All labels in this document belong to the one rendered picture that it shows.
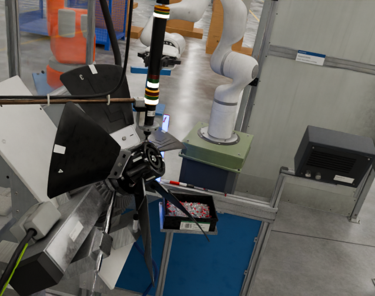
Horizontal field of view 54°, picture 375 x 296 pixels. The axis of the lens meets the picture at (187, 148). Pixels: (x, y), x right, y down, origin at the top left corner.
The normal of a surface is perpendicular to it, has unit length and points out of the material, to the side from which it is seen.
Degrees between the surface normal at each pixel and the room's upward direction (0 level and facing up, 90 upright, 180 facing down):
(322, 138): 15
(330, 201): 90
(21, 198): 90
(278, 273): 0
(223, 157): 90
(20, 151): 50
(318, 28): 89
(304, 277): 0
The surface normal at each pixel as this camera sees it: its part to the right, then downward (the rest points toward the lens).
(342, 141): 0.11, -0.74
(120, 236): -0.22, 0.30
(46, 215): 0.85, -0.41
